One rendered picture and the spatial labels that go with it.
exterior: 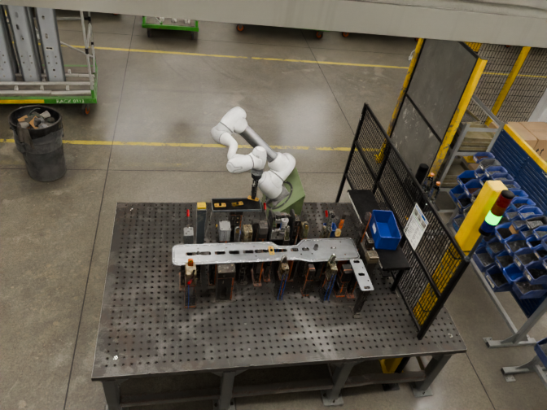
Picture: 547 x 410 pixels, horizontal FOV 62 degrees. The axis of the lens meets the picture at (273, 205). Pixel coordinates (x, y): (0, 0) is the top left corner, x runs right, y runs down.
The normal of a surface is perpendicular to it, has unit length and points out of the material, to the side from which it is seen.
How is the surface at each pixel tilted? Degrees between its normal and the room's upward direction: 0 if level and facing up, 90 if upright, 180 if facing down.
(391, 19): 90
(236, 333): 0
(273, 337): 0
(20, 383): 0
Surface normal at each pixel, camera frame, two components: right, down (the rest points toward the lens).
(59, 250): 0.14, -0.75
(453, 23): 0.15, 0.66
